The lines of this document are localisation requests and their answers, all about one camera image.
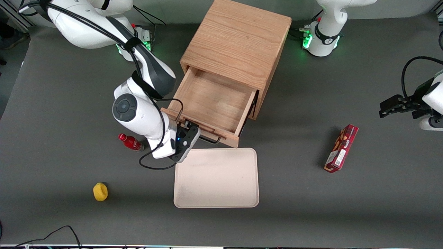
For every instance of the yellow lemon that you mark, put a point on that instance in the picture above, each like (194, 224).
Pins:
(100, 192)

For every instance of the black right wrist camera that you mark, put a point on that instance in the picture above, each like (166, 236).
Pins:
(185, 145)

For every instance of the wooden drawer cabinet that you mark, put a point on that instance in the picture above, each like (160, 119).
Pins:
(238, 41)

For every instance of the red soda bottle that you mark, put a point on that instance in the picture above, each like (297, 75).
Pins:
(131, 142)

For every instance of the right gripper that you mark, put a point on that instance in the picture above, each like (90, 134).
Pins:
(187, 126)

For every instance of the red snack box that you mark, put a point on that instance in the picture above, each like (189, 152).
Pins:
(341, 148)

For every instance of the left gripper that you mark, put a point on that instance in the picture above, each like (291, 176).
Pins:
(414, 102)

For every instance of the aluminium frame profile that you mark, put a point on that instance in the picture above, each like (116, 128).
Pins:
(19, 19)

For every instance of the beige plastic tray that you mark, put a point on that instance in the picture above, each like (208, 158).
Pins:
(216, 178)

